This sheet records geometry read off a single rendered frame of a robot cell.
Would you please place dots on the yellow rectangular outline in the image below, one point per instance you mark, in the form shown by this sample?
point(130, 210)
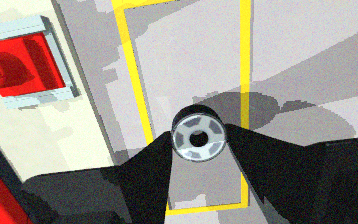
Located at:
point(119, 6)

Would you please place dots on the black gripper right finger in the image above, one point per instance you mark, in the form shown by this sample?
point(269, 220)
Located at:
point(291, 183)

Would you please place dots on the black and silver wheel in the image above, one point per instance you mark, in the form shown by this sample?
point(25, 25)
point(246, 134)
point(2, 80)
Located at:
point(205, 146)

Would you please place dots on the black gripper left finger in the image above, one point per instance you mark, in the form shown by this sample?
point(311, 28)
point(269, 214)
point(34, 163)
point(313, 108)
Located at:
point(137, 190)

